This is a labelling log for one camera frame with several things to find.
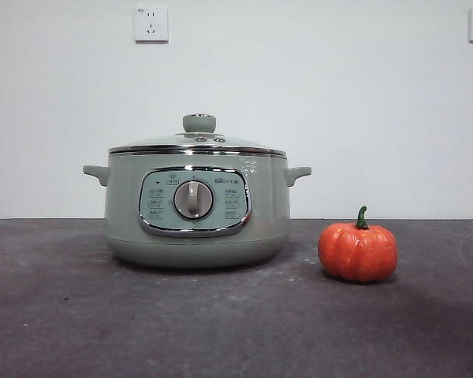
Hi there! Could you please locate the glass lid with green knob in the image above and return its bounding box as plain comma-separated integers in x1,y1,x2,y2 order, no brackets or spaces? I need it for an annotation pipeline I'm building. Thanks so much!
109,113,289,156

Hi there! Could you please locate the small orange pumpkin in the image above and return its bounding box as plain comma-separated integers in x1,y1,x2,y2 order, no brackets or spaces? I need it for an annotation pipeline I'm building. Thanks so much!
318,206,399,284

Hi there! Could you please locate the green electric cooking pot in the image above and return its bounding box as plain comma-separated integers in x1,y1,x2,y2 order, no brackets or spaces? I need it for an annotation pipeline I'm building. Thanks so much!
82,151,312,270

